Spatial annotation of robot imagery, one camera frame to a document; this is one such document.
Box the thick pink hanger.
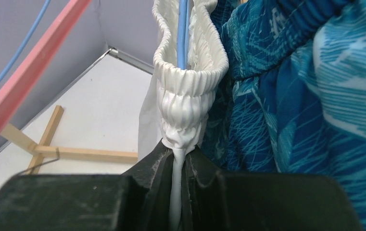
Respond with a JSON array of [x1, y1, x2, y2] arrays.
[[0, 0, 90, 133]]

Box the light blue hanger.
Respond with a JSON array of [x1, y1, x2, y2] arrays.
[[0, 0, 51, 83], [177, 0, 190, 69]]

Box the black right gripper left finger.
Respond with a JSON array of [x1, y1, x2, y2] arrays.
[[0, 143, 173, 231]]

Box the dark blue leaf print shorts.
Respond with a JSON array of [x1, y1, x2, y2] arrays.
[[201, 0, 366, 230]]

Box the wooden clothes rack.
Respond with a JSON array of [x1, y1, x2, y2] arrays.
[[0, 105, 138, 175]]

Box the white shorts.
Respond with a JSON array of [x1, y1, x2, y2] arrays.
[[138, 0, 228, 231]]

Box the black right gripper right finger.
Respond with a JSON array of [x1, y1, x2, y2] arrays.
[[183, 148, 363, 231]]

